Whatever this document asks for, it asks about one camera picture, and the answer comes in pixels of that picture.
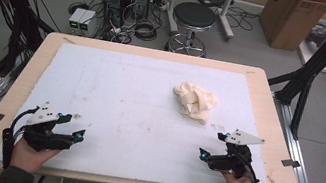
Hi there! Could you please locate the white foam mat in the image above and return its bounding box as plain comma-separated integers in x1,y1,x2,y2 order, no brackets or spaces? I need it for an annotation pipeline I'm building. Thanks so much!
0,33,289,183

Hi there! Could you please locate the coiled black cable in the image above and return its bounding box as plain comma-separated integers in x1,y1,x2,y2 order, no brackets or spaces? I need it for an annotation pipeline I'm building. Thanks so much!
132,18,161,44

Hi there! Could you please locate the brown cardboard box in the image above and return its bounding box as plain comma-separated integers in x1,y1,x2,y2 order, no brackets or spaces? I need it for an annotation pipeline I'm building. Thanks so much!
254,0,326,57

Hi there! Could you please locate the black round stool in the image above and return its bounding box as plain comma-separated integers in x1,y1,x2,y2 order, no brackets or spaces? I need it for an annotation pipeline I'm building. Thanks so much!
163,0,221,59

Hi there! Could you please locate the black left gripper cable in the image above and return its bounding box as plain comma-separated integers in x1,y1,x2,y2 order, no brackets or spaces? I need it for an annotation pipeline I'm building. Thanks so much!
0,101,40,173

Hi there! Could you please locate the cream cloth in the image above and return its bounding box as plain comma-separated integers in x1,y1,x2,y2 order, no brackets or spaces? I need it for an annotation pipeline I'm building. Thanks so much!
168,79,221,128

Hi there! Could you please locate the white metal stand leg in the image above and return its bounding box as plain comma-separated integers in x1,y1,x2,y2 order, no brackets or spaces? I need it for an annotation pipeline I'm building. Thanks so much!
162,0,185,35
215,0,241,43

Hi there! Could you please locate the grey power supply box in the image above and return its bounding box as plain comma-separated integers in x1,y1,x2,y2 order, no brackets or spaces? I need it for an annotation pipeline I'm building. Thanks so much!
77,9,98,34
67,6,87,32

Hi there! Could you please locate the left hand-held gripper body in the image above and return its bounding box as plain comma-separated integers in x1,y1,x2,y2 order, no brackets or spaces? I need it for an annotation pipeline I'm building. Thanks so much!
20,97,81,159

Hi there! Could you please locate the person's left hand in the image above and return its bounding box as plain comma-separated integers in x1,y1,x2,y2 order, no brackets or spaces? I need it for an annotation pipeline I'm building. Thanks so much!
8,135,63,178

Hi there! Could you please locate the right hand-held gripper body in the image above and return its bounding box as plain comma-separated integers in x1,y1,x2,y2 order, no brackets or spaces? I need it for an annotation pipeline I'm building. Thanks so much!
205,124,267,183

